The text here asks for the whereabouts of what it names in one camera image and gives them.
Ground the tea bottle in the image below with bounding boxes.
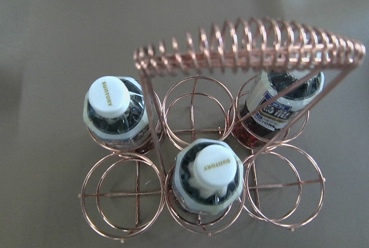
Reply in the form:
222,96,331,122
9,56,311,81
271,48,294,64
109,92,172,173
82,76,151,152
234,70,325,148
172,138,244,215

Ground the copper wire bottle rack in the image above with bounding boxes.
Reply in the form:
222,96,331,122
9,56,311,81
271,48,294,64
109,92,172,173
79,18,366,242

